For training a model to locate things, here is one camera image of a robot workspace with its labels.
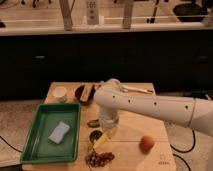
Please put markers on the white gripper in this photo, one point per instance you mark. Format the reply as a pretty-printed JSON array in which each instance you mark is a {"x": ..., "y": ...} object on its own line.
[{"x": 107, "y": 124}]

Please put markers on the yellow banana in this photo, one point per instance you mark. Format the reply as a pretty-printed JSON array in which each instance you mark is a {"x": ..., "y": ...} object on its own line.
[{"x": 103, "y": 139}]

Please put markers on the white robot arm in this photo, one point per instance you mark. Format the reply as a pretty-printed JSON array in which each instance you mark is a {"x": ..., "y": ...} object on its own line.
[{"x": 194, "y": 113}]

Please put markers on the dark metal cup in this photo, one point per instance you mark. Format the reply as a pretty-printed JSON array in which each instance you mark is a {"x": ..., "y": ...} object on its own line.
[{"x": 94, "y": 136}]

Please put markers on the green avocado piece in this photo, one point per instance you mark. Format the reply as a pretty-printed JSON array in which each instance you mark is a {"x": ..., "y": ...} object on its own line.
[{"x": 93, "y": 123}]

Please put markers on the bunch of purple grapes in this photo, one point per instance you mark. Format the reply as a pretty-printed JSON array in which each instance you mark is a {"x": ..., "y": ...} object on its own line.
[{"x": 95, "y": 159}]

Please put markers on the wooden block in bowl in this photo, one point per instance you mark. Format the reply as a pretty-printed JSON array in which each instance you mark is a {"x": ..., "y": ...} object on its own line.
[{"x": 86, "y": 92}]

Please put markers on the orange peach fruit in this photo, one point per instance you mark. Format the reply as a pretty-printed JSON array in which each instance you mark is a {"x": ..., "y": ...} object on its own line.
[{"x": 146, "y": 143}]

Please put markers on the dark brown bowl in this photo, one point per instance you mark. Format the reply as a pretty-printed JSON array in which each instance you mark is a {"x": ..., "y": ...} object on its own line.
[{"x": 78, "y": 94}]

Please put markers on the light blue sponge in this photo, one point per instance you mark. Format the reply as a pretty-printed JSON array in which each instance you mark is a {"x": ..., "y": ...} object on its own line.
[{"x": 59, "y": 132}]

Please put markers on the small white bowl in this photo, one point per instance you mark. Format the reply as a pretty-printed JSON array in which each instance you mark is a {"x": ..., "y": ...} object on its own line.
[{"x": 60, "y": 94}]

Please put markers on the green plastic tray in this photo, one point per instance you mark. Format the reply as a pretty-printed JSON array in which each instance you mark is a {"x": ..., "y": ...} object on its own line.
[{"x": 38, "y": 148}]

